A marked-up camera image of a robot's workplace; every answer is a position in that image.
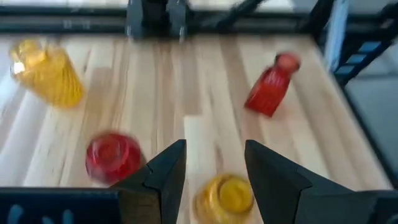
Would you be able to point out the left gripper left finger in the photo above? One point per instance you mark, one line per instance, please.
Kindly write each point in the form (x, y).
(168, 174)

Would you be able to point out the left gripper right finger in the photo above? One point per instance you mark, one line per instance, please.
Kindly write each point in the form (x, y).
(273, 186)

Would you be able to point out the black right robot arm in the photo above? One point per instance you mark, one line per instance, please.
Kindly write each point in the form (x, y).
(155, 15)

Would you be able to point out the yellow ribbed glass vase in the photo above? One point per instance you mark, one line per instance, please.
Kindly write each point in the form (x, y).
(225, 199)

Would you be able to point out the red cylindrical glass vase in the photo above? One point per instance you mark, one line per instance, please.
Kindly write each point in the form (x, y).
(112, 158)

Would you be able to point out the red ribbed glass vase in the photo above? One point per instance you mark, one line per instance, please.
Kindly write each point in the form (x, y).
(270, 88)

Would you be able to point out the yellow diamond-textured glass vase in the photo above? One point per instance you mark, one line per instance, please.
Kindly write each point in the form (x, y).
(49, 77)

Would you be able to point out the silver frame bracket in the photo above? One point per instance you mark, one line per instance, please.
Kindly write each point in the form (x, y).
(337, 34)

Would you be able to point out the black rig frame post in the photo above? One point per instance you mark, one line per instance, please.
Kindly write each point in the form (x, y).
(315, 18)

